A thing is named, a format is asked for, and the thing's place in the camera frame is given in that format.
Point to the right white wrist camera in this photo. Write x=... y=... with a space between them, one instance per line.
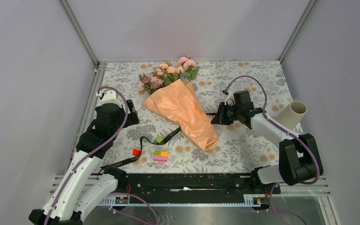
x=229 y=97

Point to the beige cylindrical vase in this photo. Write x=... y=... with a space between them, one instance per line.
x=292 y=114

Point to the peach paper flower bouquet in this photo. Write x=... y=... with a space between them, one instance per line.
x=172 y=96

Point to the pink flat block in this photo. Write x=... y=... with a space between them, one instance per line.
x=157 y=158

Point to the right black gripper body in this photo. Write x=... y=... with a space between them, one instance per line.
x=238 y=110

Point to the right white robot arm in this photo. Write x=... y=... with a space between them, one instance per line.
x=299 y=160

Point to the green studded brick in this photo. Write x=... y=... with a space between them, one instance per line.
x=157 y=153

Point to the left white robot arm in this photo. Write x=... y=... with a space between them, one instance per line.
x=67 y=205

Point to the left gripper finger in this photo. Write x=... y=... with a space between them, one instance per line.
x=130 y=106
x=132 y=119

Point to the floral patterned table mat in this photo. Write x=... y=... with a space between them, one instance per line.
x=185 y=141

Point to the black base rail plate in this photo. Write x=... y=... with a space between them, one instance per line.
x=194 y=188

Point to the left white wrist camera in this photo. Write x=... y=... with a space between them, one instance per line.
x=109 y=97

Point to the red block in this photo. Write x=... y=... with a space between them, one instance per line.
x=136 y=152

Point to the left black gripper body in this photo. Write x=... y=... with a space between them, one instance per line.
x=122 y=113

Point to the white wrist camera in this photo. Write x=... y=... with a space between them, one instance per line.
x=109 y=97
x=229 y=97

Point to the green cube block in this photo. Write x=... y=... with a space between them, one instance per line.
x=159 y=140

